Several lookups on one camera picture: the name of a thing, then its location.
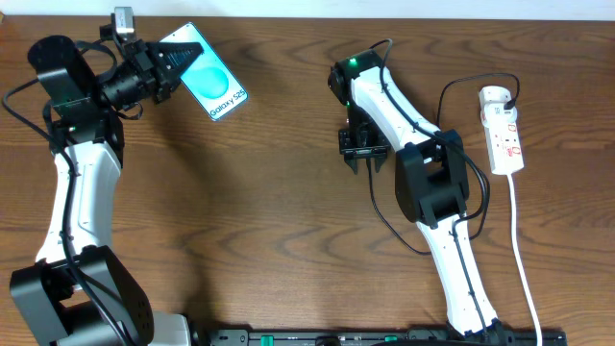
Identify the blue Galaxy smartphone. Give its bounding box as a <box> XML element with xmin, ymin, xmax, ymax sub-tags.
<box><xmin>160</xmin><ymin>22</ymin><xmax>249</xmax><ymax>121</ymax></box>

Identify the black charger cable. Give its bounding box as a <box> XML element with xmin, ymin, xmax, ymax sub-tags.
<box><xmin>365</xmin><ymin>72</ymin><xmax>521</xmax><ymax>257</ymax></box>

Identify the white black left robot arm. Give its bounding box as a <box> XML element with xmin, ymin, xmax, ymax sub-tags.
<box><xmin>10</xmin><ymin>34</ymin><xmax>205</xmax><ymax>345</ymax></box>

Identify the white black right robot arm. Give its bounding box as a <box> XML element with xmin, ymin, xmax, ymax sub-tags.
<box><xmin>328</xmin><ymin>49</ymin><xmax>499</xmax><ymax>342</ymax></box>

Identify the white power strip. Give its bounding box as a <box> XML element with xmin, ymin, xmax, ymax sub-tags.
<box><xmin>479</xmin><ymin>86</ymin><xmax>524</xmax><ymax>176</ymax></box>

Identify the white power strip cord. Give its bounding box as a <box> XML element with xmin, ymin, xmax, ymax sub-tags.
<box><xmin>505</xmin><ymin>173</ymin><xmax>544</xmax><ymax>346</ymax></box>

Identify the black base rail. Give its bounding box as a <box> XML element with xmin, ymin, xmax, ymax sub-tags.
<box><xmin>191</xmin><ymin>327</ymin><xmax>539</xmax><ymax>346</ymax></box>

